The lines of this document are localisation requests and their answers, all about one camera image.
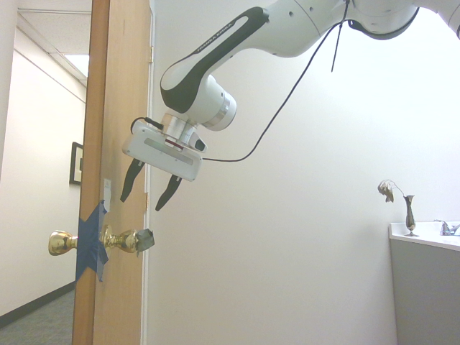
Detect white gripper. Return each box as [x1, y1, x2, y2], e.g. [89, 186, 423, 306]
[119, 120, 204, 213]

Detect brass door knob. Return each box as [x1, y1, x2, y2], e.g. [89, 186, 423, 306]
[100, 224, 139, 259]
[47, 229, 81, 257]

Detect brown wooden door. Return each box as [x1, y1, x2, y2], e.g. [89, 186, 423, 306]
[71, 0, 156, 345]

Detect white sticker label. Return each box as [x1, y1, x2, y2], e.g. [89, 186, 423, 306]
[102, 178, 114, 210]

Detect dark tape wad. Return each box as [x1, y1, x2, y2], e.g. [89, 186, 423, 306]
[135, 227, 156, 253]

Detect black framed picture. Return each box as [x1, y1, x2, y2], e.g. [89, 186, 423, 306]
[68, 141, 85, 186]

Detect blue tape patch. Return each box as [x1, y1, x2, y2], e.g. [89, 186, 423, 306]
[75, 200, 111, 283]

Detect ceiling light panel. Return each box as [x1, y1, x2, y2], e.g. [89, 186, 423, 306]
[63, 53, 91, 79]

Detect black hallway baseboard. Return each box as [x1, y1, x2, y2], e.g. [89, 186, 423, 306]
[0, 277, 77, 329]

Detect dried wilted flower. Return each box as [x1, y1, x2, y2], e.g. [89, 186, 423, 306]
[377, 179, 408, 205]

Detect slim metal vase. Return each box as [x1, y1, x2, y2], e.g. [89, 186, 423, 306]
[402, 194, 418, 237]

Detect grey vanity with white counter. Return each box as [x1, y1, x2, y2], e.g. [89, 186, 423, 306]
[387, 221, 460, 345]

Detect chrome faucet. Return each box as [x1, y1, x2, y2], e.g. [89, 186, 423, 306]
[432, 218, 460, 237]

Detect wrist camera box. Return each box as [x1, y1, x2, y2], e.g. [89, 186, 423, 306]
[186, 130, 208, 154]

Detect black cable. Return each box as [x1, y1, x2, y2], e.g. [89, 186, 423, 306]
[130, 0, 352, 163]

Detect white door frame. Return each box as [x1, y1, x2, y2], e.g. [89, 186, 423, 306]
[142, 0, 157, 345]

